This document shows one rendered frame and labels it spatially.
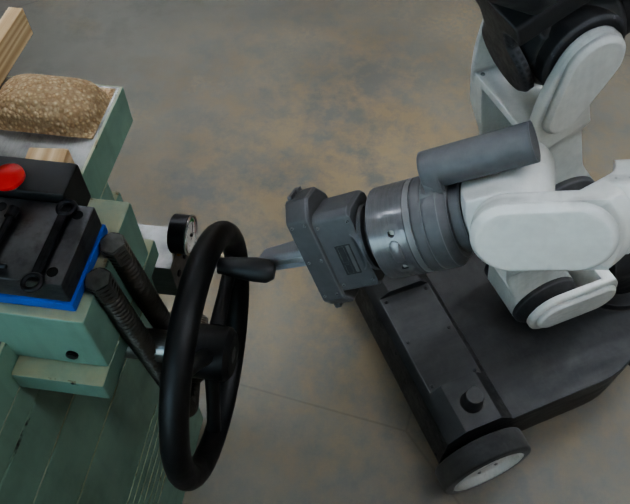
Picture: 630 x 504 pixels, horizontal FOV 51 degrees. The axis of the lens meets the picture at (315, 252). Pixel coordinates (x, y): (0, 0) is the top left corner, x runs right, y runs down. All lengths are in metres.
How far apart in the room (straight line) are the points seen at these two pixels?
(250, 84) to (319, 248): 1.68
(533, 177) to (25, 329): 0.47
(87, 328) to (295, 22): 2.02
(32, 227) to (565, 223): 0.45
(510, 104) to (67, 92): 0.57
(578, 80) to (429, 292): 0.78
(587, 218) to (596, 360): 1.05
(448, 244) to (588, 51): 0.35
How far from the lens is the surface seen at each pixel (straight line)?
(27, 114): 0.87
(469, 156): 0.55
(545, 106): 0.87
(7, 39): 0.97
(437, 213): 0.56
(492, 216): 0.53
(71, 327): 0.63
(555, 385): 1.51
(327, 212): 0.61
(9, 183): 0.65
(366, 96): 2.22
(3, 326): 0.67
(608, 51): 0.86
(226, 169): 2.01
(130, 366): 1.03
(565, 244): 0.54
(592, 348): 1.58
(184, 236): 0.99
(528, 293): 1.40
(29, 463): 0.80
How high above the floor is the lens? 1.46
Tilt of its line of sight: 55 degrees down
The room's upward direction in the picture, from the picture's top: straight up
